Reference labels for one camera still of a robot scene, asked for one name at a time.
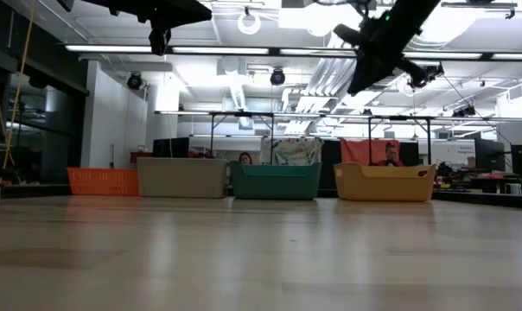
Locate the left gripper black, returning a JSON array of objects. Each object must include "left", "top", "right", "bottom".
[{"left": 135, "top": 0, "right": 213, "bottom": 56}]

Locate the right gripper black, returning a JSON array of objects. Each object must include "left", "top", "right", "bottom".
[{"left": 333, "top": 8, "right": 422, "bottom": 96}]

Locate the black ceiling spotlight cluster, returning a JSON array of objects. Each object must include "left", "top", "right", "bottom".
[{"left": 410, "top": 63, "right": 445, "bottom": 91}]

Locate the orange-red cloth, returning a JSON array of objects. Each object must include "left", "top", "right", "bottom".
[{"left": 340, "top": 138, "right": 401, "bottom": 166}]

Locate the black light bar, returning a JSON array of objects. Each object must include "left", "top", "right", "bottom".
[{"left": 64, "top": 42, "right": 522, "bottom": 62}]

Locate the black partition panel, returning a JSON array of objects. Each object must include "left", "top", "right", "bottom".
[{"left": 321, "top": 140, "right": 342, "bottom": 191}]

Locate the patterned pale cloth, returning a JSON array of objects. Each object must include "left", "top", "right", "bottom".
[{"left": 259, "top": 136, "right": 325, "bottom": 167}]

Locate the mustard yellow plastic bin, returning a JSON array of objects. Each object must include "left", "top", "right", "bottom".
[{"left": 333, "top": 162, "right": 437, "bottom": 203}]

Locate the white sign board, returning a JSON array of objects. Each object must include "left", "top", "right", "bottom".
[{"left": 430, "top": 140, "right": 476, "bottom": 166}]

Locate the black lab equipment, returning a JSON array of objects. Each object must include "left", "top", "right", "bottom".
[{"left": 433, "top": 155, "right": 466, "bottom": 185}]

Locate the green plastic bin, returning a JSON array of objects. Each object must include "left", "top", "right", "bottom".
[{"left": 229, "top": 161, "right": 323, "bottom": 201}]

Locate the red box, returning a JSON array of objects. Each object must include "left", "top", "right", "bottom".
[{"left": 130, "top": 150, "right": 154, "bottom": 164}]

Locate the grey plastic bin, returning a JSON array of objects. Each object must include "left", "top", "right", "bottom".
[{"left": 136, "top": 156, "right": 230, "bottom": 200}]

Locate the red-orange slotted basket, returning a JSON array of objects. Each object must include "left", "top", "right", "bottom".
[{"left": 67, "top": 167, "right": 140, "bottom": 197}]

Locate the white ring lamp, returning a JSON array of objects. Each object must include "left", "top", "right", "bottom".
[{"left": 237, "top": 11, "right": 262, "bottom": 36}]

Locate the black frame stand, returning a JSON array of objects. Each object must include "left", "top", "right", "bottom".
[
  {"left": 367, "top": 115, "right": 433, "bottom": 166},
  {"left": 208, "top": 111, "right": 275, "bottom": 166}
]

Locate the silver ventilation duct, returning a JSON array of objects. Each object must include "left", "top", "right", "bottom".
[{"left": 366, "top": 0, "right": 450, "bottom": 91}]

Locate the yellow cable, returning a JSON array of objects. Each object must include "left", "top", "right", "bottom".
[{"left": 0, "top": 0, "right": 35, "bottom": 172}]

